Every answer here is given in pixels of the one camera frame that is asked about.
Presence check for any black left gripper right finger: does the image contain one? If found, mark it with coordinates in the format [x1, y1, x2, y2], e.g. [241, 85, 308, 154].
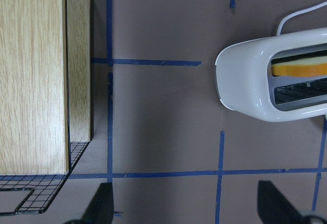
[257, 181, 301, 223]

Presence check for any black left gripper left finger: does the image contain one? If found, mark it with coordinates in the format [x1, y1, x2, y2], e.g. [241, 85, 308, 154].
[81, 183, 114, 224]

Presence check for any white two-slot toaster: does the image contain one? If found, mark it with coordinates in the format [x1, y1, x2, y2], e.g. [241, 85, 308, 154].
[215, 28, 326, 122]

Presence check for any orange toast slice in toaster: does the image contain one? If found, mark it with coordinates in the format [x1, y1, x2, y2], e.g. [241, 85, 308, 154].
[271, 56, 326, 78]

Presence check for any large wooden board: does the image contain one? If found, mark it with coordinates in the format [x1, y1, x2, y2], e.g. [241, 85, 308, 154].
[1, 0, 69, 175]

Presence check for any small wooden board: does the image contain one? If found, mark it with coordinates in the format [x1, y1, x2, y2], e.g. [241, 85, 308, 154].
[67, 0, 91, 142]

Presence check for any black wire basket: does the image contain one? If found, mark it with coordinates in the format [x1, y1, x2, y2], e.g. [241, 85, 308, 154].
[0, 0, 95, 215]

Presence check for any white toaster power cable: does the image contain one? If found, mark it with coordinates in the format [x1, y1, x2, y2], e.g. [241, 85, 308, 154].
[275, 0, 327, 36]

